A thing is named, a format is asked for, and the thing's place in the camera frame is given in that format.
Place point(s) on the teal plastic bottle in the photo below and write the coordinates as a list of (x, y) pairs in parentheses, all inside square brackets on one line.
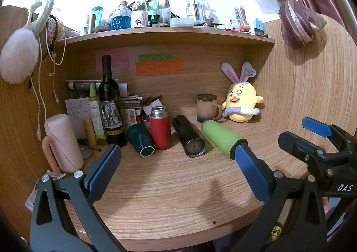
[(97, 11)]

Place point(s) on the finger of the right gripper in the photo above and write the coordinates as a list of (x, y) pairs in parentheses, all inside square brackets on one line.
[(330, 131), (300, 148)]

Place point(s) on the white fluffy bunny headband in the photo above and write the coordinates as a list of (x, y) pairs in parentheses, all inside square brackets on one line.
[(20, 53)]

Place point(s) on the red thermos bottle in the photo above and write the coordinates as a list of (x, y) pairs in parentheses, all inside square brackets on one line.
[(160, 127)]

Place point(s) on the green thermos cup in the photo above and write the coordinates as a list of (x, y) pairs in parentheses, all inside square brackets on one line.
[(224, 139)]

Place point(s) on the stack of books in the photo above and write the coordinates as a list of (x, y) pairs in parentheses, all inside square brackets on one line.
[(132, 102)]

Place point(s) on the pink sticky note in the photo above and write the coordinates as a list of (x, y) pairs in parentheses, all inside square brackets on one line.
[(119, 58)]

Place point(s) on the wooden shelf board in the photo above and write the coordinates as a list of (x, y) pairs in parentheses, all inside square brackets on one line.
[(152, 36)]

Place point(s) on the yellow chick plush toy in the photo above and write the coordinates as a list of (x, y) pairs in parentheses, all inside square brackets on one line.
[(242, 98)]

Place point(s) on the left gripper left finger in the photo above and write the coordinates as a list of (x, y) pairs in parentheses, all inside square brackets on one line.
[(51, 226)]

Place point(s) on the blue toy box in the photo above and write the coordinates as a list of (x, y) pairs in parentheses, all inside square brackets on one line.
[(258, 27)]

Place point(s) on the small yellow tube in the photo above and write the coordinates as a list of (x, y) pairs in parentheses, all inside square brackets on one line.
[(89, 130)]

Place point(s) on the white paper note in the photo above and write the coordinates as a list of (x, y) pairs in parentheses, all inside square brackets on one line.
[(77, 110)]

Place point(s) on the dark wine bottle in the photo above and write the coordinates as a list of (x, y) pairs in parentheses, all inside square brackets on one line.
[(109, 97)]

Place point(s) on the beige mug with lid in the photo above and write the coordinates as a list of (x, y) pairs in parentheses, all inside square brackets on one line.
[(207, 107)]

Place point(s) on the green sticky note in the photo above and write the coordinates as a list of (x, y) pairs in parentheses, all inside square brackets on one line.
[(156, 56)]

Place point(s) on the pink cup with handle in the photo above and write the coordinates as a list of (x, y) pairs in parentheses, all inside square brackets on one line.
[(60, 145)]

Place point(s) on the white labelled bottle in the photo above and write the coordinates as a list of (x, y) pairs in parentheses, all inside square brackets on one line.
[(139, 14)]

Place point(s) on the slim green spray bottle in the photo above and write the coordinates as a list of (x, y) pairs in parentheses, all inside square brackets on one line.
[(96, 113)]

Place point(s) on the orange sticky note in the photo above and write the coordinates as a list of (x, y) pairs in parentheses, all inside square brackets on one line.
[(159, 67)]

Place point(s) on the blue glass bottle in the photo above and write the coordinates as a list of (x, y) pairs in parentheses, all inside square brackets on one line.
[(121, 17)]

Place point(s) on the white flat box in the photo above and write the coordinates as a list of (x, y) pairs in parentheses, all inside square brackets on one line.
[(182, 22)]

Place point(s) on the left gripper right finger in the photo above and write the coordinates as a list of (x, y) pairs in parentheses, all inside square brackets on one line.
[(293, 217)]

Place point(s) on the dark green hexagonal cup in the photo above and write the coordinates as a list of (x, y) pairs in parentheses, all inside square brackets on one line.
[(140, 139)]

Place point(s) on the black thermos cup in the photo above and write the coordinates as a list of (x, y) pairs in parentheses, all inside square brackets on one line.
[(193, 144)]

